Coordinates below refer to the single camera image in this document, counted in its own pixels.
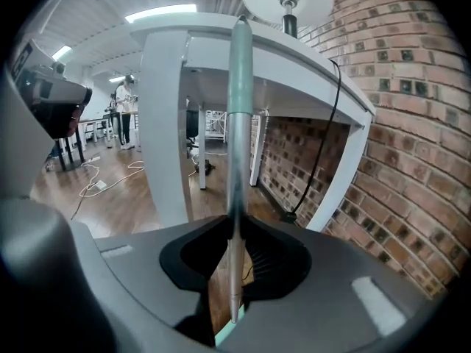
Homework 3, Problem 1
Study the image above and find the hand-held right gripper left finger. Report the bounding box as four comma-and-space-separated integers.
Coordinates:
94, 214, 232, 347

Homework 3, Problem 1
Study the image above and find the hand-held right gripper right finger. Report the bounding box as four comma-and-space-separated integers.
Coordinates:
219, 215, 453, 353

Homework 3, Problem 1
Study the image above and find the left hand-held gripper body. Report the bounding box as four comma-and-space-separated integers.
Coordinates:
10, 38, 93, 140

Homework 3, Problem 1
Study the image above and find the teal broom with silver handle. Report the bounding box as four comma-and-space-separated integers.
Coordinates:
214, 14, 255, 348

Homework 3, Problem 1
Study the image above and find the small white table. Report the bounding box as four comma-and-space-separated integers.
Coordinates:
79, 118, 116, 150

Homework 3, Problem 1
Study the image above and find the white square table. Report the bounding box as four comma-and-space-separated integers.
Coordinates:
130, 11, 377, 234

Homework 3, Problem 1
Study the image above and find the black plastic bag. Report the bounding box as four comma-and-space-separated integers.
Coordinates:
194, 157, 215, 175

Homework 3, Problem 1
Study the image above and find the white metal shelf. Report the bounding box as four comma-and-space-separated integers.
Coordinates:
204, 110, 230, 143

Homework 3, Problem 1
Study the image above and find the long white floor cable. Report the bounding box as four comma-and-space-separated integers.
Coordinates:
70, 152, 229, 220

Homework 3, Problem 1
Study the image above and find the black lamp cable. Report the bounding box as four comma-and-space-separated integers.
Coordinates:
281, 59, 344, 224

